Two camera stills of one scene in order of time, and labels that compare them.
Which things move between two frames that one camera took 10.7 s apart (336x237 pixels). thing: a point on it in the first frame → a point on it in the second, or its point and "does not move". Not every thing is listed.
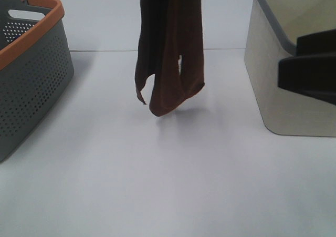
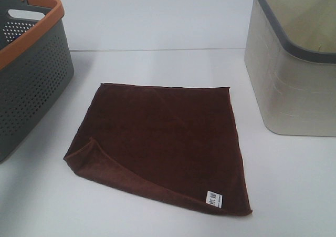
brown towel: [170, 45] → [178, 143]
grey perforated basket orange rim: [36, 62] does not move
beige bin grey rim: [279, 14] does not move
